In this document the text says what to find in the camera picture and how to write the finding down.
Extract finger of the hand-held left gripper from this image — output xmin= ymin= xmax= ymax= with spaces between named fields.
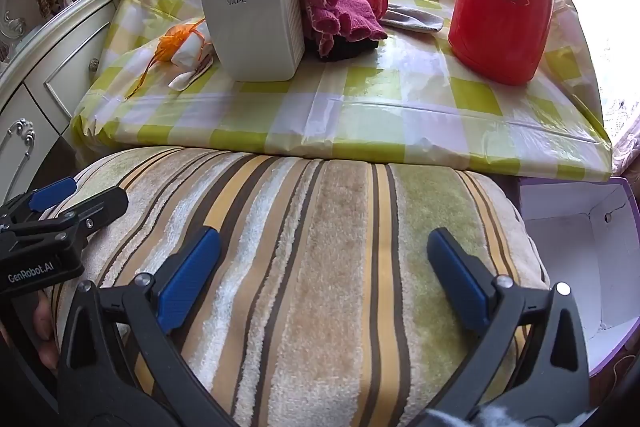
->
xmin=0 ymin=177 xmax=78 ymax=229
xmin=30 ymin=186 xmax=130 ymax=244

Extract grey cloth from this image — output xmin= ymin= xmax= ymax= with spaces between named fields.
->
xmin=382 ymin=4 xmax=446 ymax=32

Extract white ribbed plastic device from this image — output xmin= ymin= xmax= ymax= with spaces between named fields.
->
xmin=201 ymin=0 xmax=307 ymax=82

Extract white and purple cardboard box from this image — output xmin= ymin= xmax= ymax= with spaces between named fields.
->
xmin=517 ymin=177 xmax=640 ymax=378

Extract white ornate dresser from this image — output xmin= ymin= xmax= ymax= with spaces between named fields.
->
xmin=0 ymin=0 xmax=143 ymax=228

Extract person's left hand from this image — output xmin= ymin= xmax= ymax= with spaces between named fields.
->
xmin=27 ymin=294 xmax=60 ymax=373

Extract yellow white checked tablecloth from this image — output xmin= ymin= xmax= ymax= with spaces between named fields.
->
xmin=70 ymin=0 xmax=613 ymax=172

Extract white cloth pouch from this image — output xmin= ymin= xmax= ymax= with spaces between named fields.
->
xmin=167 ymin=32 xmax=217 ymax=90

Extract magenta fringed cloth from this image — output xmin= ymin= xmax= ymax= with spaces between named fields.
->
xmin=298 ymin=0 xmax=388 ymax=58

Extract orange ribbon white pouch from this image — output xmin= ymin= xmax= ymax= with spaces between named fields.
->
xmin=125 ymin=18 xmax=208 ymax=98

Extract striped plush cushion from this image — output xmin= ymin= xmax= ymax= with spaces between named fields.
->
xmin=50 ymin=147 xmax=551 ymax=427

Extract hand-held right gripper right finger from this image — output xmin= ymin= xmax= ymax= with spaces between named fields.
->
xmin=426 ymin=227 xmax=591 ymax=427

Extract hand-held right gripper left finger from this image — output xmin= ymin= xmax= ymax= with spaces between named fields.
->
xmin=57 ymin=226 xmax=223 ymax=427

